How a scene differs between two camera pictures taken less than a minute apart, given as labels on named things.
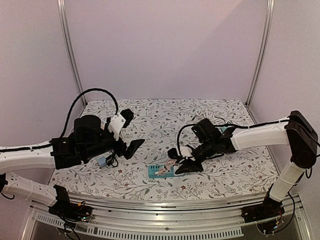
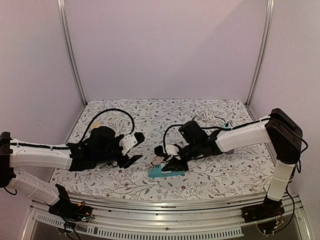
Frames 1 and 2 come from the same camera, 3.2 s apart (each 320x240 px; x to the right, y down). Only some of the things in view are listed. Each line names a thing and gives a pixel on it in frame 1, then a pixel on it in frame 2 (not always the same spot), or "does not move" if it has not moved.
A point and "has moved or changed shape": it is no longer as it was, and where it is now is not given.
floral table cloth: [163, 125] does not move
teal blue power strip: [160, 171] does not move
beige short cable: [167, 167] has moved or changed shape
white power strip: [126, 103] does not move
